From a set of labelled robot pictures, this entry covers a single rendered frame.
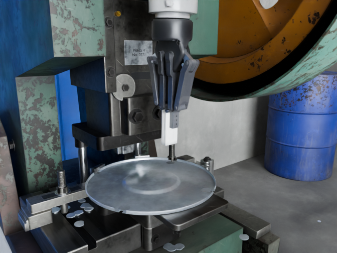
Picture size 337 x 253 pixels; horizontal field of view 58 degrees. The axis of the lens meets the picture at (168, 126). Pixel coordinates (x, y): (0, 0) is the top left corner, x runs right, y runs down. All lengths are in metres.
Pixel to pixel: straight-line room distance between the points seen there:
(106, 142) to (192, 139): 1.93
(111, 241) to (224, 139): 2.28
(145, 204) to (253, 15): 0.59
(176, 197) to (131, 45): 0.33
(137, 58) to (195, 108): 1.87
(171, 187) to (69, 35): 0.36
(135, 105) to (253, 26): 0.43
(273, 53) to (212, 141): 1.97
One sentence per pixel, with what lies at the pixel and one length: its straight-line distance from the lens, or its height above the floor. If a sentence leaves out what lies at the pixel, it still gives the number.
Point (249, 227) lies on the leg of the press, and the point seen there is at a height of 0.64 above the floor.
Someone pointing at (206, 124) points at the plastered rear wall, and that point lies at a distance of 2.65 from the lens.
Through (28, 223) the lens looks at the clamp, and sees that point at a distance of 0.73.
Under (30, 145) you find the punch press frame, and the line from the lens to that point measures 0.88.
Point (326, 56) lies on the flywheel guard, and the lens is 0.83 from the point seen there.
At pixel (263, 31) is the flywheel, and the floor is 1.12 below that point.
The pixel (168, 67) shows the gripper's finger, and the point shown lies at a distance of 0.57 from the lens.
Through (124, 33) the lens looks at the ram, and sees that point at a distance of 0.66.
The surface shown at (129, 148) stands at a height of 0.83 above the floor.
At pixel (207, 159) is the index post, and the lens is 0.80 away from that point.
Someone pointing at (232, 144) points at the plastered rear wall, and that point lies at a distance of 2.98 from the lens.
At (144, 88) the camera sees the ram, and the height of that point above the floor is 0.99.
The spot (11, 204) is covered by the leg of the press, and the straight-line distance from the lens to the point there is 0.97.
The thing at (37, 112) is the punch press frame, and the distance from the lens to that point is 0.87.
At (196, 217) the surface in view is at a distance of 0.58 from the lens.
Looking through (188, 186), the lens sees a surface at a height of 0.78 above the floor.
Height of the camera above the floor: 1.07
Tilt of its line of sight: 14 degrees down
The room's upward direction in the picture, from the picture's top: straight up
